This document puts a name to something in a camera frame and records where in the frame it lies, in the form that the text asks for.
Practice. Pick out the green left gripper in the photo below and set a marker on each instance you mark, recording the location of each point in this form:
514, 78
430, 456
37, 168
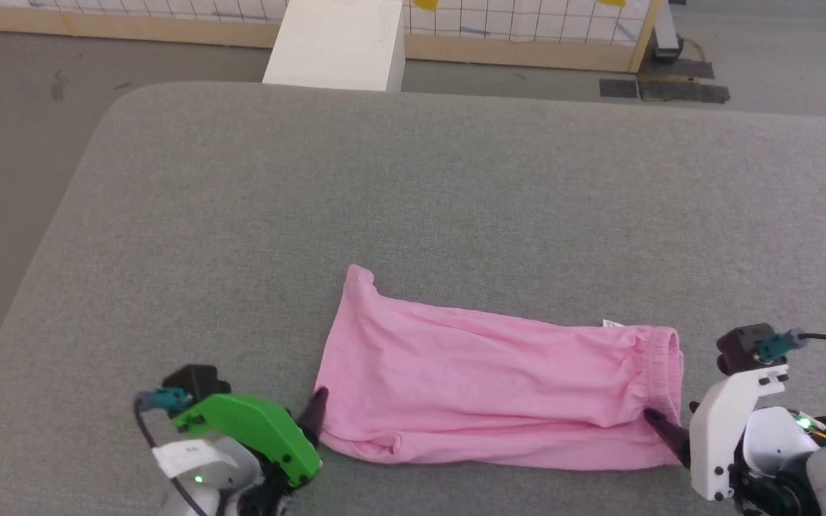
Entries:
255, 430

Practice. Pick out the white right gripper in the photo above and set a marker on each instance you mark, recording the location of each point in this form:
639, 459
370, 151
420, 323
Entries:
725, 430

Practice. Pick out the pink shorts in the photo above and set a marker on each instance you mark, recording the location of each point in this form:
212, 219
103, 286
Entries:
485, 387

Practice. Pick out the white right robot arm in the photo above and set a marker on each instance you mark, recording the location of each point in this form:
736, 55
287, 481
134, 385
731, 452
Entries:
800, 466

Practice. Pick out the small black floor mat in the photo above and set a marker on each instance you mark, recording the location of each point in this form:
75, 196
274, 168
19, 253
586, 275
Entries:
618, 88

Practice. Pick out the large black floor mat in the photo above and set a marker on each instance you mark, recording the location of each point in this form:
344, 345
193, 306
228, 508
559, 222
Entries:
682, 82

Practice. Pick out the white box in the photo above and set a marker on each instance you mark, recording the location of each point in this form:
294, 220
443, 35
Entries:
341, 43

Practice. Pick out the metal partition foot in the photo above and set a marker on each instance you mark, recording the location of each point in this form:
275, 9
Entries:
667, 32

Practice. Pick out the lemon print partition panel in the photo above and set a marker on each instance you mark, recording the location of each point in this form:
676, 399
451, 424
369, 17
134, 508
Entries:
169, 21

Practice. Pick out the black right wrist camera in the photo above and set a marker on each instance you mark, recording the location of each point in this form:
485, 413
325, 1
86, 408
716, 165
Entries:
746, 347

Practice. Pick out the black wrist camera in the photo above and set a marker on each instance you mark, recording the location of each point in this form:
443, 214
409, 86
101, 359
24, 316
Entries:
746, 347
198, 381

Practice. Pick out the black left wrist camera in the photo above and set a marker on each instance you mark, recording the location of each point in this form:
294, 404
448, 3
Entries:
198, 381

